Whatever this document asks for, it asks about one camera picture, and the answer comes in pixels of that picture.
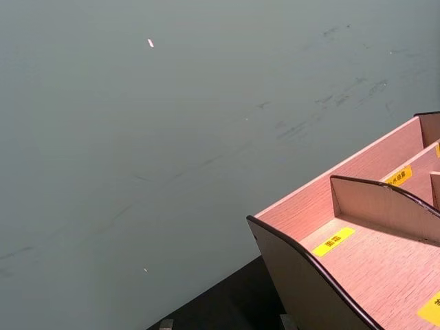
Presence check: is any brown compartment tray with dividers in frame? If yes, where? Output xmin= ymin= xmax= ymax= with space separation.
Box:
xmin=245 ymin=111 xmax=440 ymax=330

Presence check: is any yellow label sticker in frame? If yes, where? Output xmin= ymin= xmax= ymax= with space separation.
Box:
xmin=311 ymin=226 xmax=356 ymax=258
xmin=384 ymin=165 xmax=413 ymax=188
xmin=417 ymin=291 xmax=440 ymax=328

